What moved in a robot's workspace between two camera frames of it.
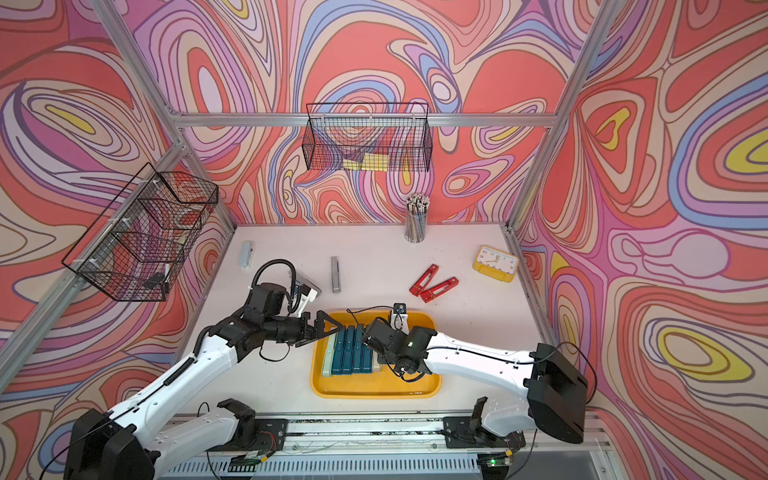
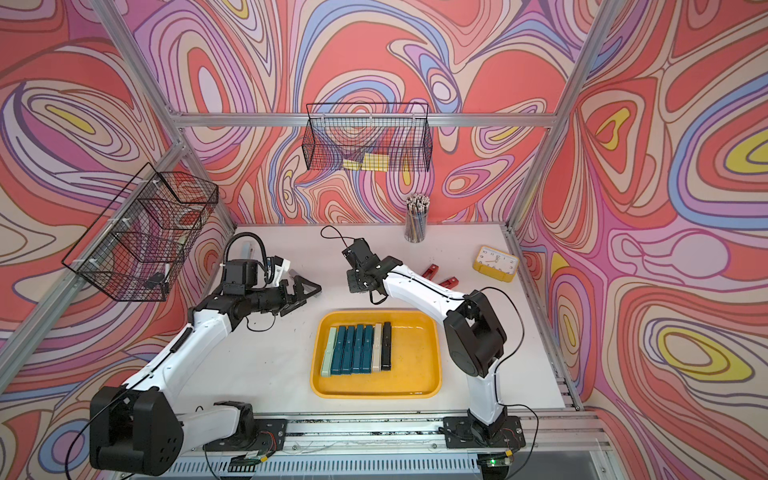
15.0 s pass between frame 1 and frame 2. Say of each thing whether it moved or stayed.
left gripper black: moved
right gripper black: moved
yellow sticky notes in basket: stayed
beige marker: stayed
